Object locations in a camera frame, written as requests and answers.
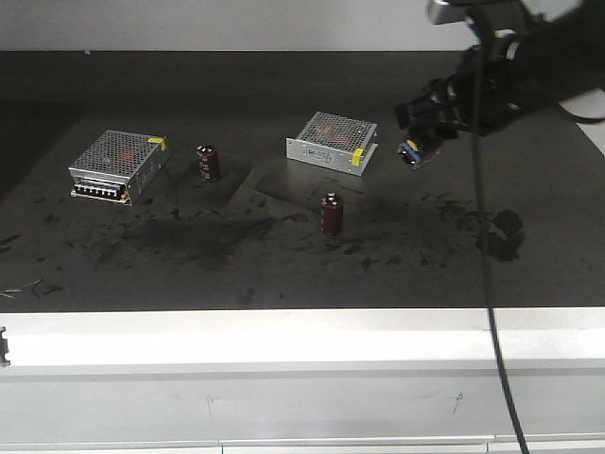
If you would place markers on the left metal mesh power supply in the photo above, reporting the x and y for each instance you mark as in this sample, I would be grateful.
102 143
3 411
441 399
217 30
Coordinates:
118 166

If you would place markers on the metal mesh power supply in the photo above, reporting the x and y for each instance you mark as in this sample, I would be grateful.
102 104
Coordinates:
335 142
118 166

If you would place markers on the left dark brown capacitor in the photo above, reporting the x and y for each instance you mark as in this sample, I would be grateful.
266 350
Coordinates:
208 163

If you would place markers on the right metal mesh power supply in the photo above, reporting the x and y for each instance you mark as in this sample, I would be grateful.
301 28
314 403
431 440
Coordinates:
335 142

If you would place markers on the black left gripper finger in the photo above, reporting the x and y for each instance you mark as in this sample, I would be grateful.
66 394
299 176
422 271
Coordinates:
4 348

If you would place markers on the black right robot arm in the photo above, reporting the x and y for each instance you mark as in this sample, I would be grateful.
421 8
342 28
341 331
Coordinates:
520 65

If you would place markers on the right dark brown capacitor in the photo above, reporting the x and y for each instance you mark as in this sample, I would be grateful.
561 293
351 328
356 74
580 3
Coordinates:
332 212

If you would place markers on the dark brown capacitor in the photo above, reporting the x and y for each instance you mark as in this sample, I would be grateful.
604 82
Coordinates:
332 212
208 163

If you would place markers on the white cabinet drawer front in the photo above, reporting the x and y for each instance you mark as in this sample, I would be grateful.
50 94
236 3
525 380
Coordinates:
252 405

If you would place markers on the yellow mushroom push button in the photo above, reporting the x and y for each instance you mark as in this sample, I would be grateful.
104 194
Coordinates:
417 153

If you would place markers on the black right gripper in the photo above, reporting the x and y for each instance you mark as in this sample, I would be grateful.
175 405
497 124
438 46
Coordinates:
476 98

